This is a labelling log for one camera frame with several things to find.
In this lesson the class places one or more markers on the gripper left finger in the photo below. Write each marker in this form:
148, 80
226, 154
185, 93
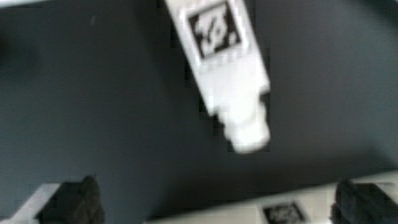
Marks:
73, 207

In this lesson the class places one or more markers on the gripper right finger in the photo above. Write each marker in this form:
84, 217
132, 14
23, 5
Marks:
363, 204

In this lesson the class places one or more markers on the white table leg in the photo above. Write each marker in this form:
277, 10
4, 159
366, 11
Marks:
220, 48
297, 207

